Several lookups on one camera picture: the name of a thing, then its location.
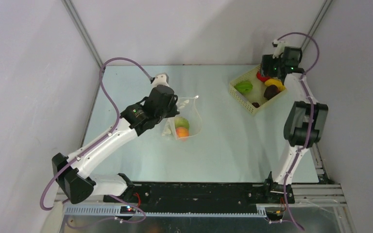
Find green toy cabbage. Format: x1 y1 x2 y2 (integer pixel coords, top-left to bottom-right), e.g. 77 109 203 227
173 116 190 129

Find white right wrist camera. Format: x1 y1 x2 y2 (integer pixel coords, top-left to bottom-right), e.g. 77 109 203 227
272 39 288 59

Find red toy pepper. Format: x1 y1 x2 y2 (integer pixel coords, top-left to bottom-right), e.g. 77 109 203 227
256 71 270 83

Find green toy pepper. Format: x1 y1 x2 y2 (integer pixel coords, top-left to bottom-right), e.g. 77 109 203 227
234 80 253 95

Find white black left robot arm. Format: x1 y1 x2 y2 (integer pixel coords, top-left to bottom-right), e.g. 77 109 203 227
51 84 179 204

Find orange red toy fruit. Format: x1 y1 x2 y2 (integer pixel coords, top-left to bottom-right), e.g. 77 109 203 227
175 127 189 138

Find small dark toy fruit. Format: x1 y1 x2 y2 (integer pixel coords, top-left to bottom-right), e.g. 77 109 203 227
252 102 260 108

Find yellow toy banana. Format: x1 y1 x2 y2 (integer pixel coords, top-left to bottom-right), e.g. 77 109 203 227
264 78 286 91

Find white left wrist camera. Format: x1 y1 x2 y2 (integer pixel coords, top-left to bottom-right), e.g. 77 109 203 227
151 73 169 87

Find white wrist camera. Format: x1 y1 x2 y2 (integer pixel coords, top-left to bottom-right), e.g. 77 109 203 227
151 73 169 87
272 39 288 59

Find clear zip top bag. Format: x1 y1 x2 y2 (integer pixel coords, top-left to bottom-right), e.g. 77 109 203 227
161 96 202 141

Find cream perforated plastic basket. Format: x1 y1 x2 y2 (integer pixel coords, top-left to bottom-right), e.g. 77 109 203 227
229 65 287 116

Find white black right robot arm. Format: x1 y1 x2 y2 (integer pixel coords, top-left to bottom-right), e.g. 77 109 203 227
261 45 328 203

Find dark purple toy fruit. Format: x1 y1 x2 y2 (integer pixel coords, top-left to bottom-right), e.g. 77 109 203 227
263 85 281 100

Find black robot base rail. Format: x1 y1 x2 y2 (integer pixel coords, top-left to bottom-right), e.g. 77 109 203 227
119 182 295 214

